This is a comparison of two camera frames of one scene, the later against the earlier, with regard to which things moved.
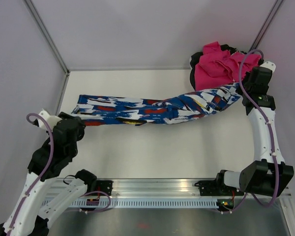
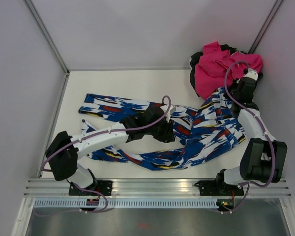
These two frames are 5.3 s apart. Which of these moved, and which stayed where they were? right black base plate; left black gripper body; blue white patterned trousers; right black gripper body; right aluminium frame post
Moved: blue white patterned trousers; left black gripper body; right black gripper body
Stayed: right aluminium frame post; right black base plate
